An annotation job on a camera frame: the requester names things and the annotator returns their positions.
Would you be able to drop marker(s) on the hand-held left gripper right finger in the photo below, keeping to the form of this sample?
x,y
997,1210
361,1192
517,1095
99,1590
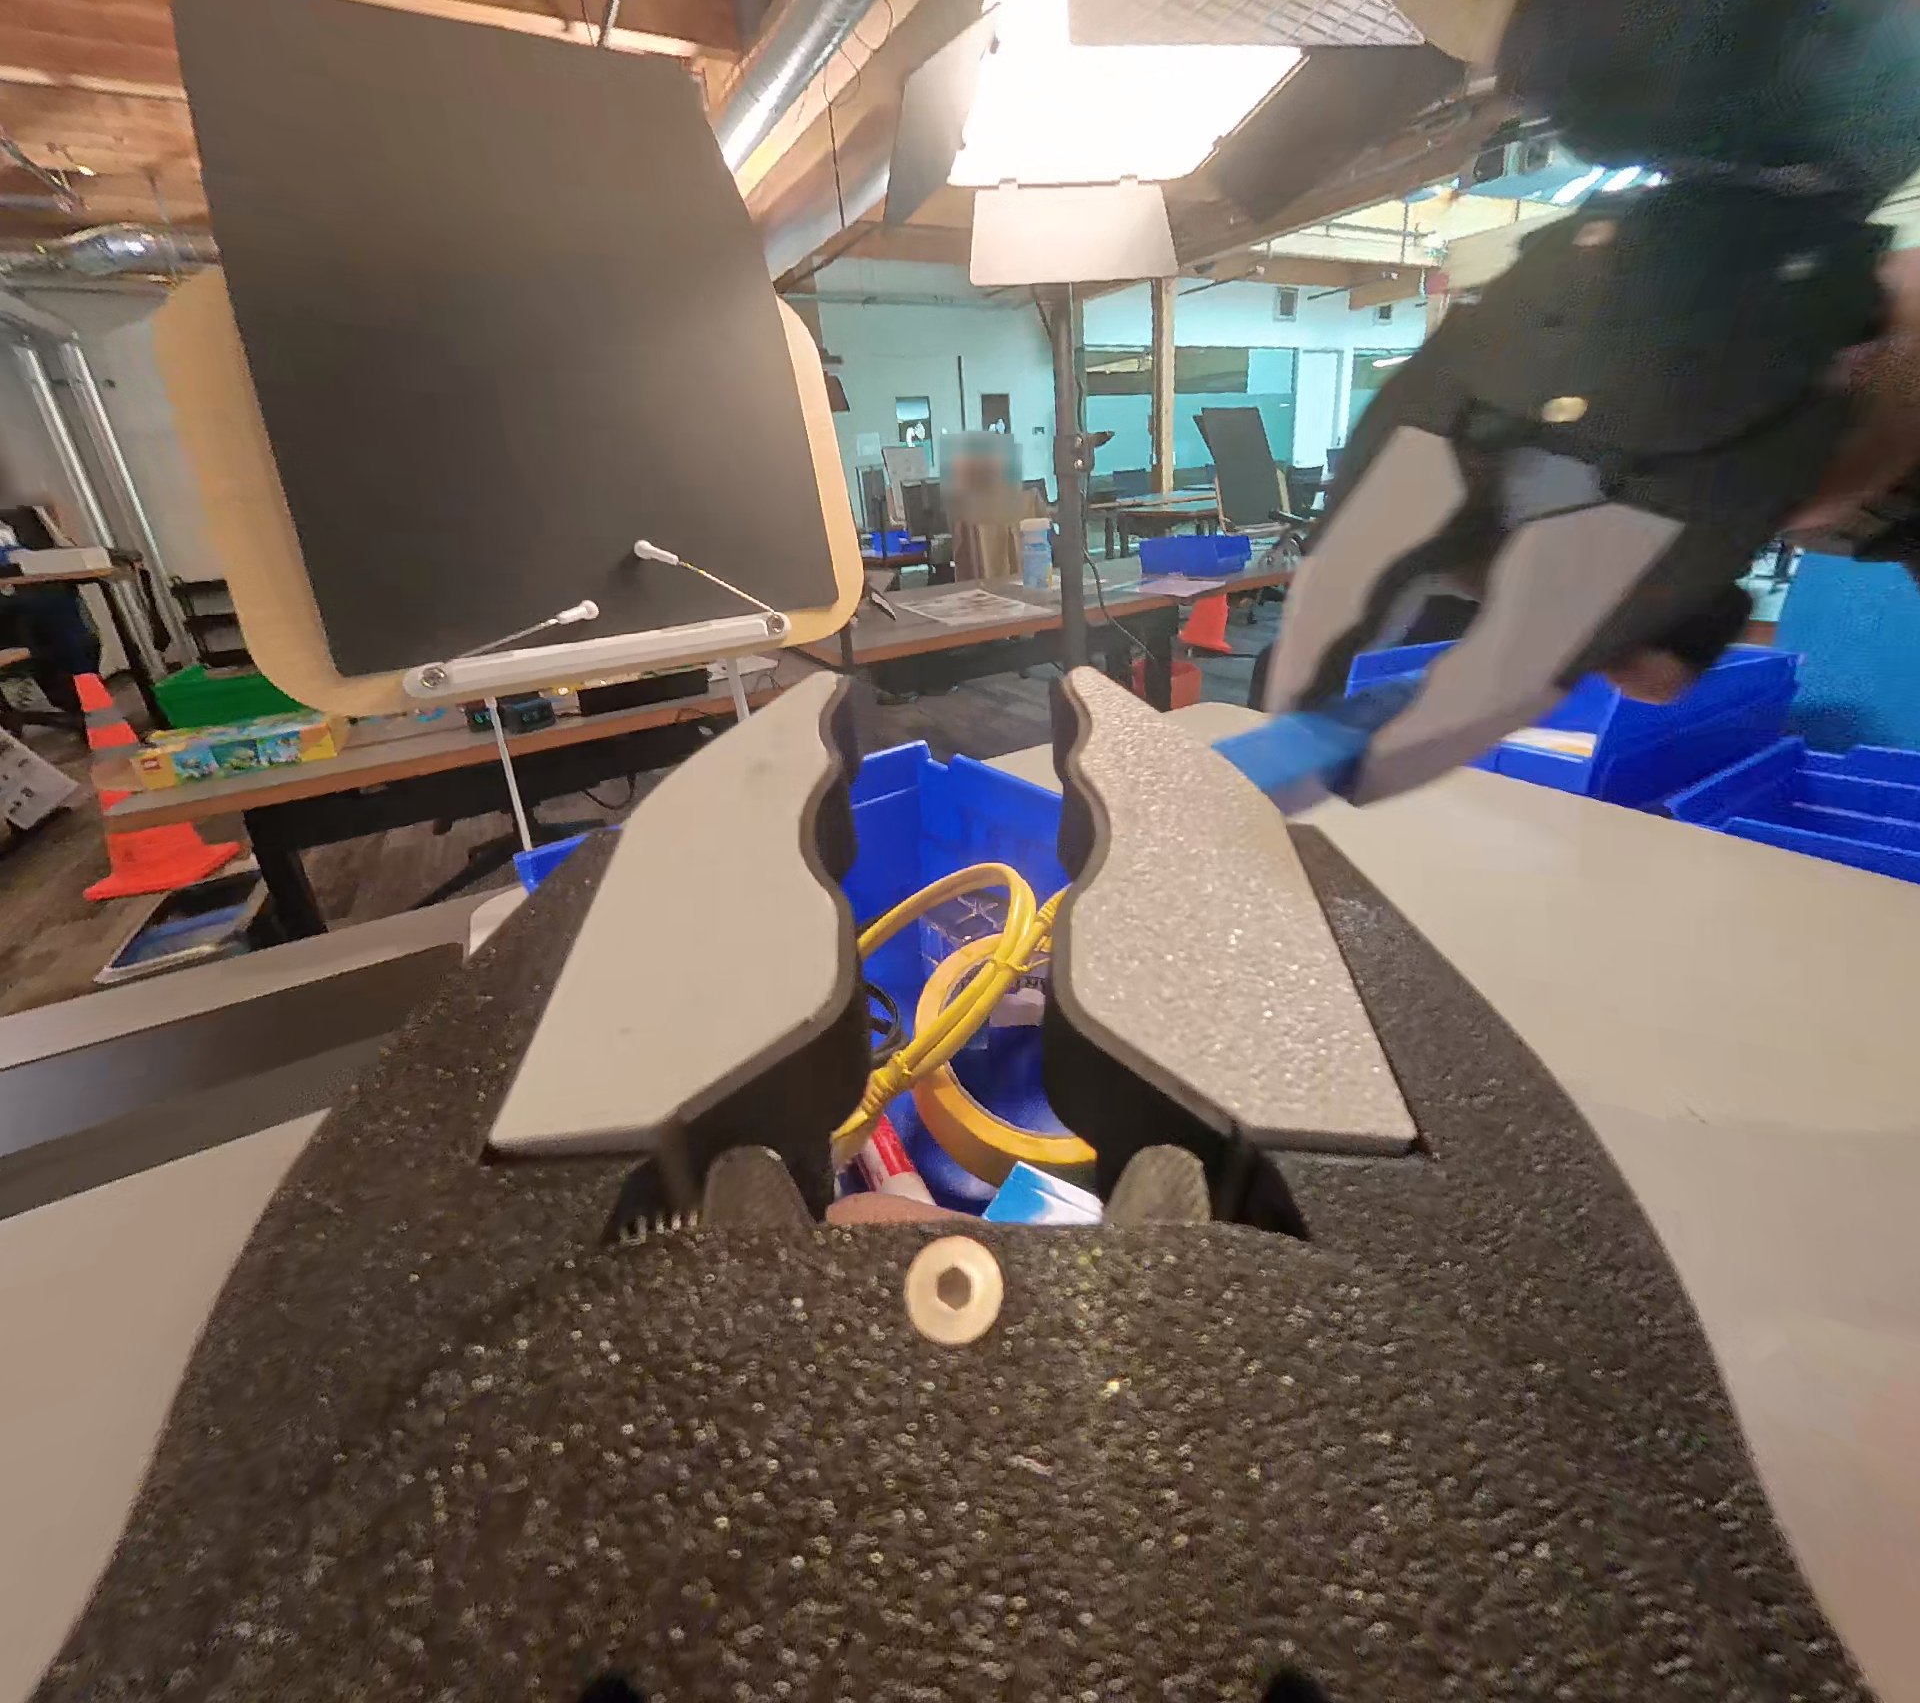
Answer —
x,y
1214,969

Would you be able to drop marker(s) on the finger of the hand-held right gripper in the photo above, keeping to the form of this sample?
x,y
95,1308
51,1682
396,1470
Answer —
x,y
1530,639
1364,535

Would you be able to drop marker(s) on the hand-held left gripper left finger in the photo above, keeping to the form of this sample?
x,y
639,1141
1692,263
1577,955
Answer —
x,y
691,969

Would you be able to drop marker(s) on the blue pad with black base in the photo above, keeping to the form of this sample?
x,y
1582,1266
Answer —
x,y
1305,751

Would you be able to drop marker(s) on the deep blue storage bin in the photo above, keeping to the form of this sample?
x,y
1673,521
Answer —
x,y
944,819

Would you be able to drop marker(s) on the slim black panel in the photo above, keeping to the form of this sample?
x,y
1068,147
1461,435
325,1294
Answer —
x,y
1239,467

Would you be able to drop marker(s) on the blue divided storage bin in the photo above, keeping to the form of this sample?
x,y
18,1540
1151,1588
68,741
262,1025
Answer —
x,y
1650,729

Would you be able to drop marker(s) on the small blue storage bin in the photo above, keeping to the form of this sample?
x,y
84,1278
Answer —
x,y
1193,557

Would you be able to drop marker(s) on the orange traffic cone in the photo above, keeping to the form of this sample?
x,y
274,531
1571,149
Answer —
x,y
1204,631
151,857

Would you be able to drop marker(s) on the yellow tape roll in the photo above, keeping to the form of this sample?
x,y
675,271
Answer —
x,y
1005,1141

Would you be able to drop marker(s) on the red white marker pen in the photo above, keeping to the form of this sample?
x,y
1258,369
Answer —
x,y
893,1156

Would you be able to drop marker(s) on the light blue cube block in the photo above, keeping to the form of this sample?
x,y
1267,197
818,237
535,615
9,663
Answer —
x,y
1034,1202

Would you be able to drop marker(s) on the black light stand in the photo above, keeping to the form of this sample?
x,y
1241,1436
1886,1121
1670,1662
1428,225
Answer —
x,y
1073,459

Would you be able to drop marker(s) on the large light blue tote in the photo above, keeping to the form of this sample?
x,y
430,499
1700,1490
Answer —
x,y
1852,655

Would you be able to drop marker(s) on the low blue storage bin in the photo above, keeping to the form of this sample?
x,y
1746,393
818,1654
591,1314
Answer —
x,y
1800,819

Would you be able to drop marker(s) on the white canister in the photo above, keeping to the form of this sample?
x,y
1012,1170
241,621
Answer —
x,y
1039,557

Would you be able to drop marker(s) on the long wooden table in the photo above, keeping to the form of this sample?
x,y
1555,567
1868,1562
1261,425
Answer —
x,y
1021,617

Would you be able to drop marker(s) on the wooden work table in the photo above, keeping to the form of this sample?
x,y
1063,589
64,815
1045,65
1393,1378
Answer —
x,y
374,759

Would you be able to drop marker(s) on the colourful toy box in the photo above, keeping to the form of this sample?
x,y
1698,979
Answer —
x,y
241,751

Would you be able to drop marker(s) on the studio light panel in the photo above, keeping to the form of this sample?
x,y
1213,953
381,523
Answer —
x,y
1111,83

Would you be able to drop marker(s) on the green box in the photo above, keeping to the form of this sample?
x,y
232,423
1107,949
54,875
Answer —
x,y
224,699

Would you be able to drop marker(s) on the black board on plywood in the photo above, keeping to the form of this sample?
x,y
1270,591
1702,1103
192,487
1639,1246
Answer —
x,y
481,353

